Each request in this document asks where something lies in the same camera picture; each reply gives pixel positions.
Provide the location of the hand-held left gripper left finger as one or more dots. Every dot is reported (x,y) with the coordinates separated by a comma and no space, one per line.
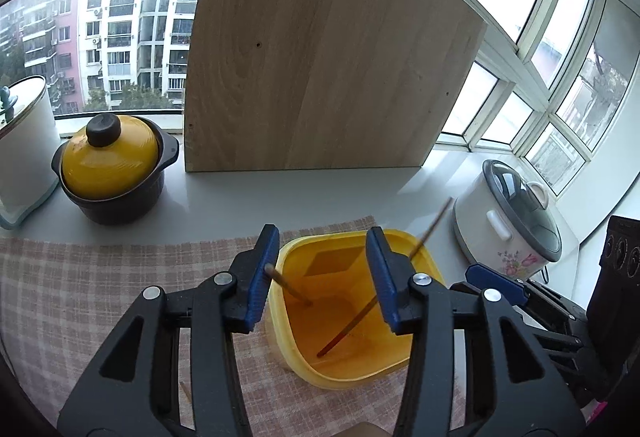
(260,273)

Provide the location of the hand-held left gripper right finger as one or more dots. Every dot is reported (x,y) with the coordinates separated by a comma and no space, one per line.
(377,267)

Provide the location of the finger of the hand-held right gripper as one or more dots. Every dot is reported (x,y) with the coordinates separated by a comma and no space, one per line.
(495,279)

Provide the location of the short wooden chopstick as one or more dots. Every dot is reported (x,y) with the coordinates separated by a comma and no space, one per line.
(292,289)

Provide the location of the long wooden chopstick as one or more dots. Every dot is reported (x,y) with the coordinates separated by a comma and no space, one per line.
(350,324)

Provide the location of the yellow plastic container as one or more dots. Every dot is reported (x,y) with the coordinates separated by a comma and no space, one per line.
(345,347)

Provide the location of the white floral rice cooker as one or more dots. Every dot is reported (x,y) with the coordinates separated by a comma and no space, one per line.
(500,222)

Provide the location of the black appliance with knobs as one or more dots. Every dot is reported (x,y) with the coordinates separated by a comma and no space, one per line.
(617,277)

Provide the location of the black casserole pot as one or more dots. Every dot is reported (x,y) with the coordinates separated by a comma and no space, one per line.
(120,204)

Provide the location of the yellow pot lid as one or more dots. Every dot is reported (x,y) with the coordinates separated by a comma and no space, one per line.
(115,162)

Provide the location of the pink checked cloth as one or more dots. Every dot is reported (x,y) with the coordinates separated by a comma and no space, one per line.
(75,287)

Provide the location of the light wooden board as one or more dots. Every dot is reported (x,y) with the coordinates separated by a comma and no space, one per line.
(325,57)

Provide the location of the white canister with glass lid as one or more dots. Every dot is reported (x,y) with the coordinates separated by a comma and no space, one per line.
(25,147)

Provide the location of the white window frame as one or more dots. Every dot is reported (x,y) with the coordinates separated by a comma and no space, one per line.
(505,52)

